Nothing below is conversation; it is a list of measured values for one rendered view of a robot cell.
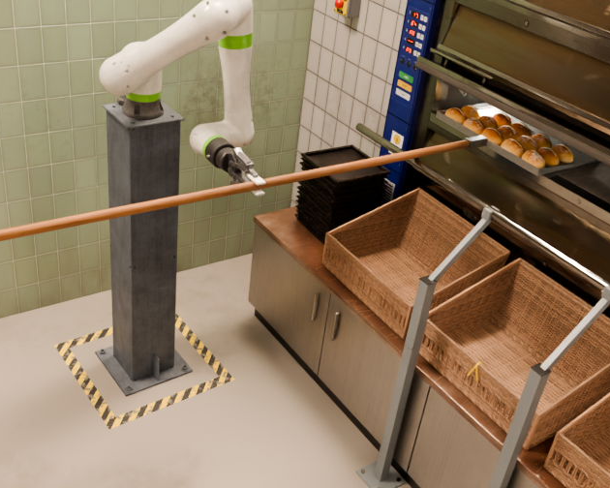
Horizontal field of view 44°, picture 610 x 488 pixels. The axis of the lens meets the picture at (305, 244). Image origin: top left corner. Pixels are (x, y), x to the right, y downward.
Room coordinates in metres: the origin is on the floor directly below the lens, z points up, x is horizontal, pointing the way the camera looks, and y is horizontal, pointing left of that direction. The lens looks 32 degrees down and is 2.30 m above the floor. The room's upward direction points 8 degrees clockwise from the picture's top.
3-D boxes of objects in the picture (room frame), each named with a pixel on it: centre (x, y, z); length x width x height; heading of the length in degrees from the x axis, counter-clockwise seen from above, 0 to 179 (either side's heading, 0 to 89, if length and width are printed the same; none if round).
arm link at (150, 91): (2.51, 0.65, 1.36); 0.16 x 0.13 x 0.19; 167
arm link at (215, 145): (2.27, 0.31, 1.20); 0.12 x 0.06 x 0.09; 127
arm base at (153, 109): (2.56, 0.68, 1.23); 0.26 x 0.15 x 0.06; 40
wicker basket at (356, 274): (2.54, -0.43, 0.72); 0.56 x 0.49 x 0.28; 36
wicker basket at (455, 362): (2.07, -0.79, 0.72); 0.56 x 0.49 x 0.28; 38
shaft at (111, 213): (2.11, 0.13, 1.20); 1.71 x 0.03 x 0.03; 127
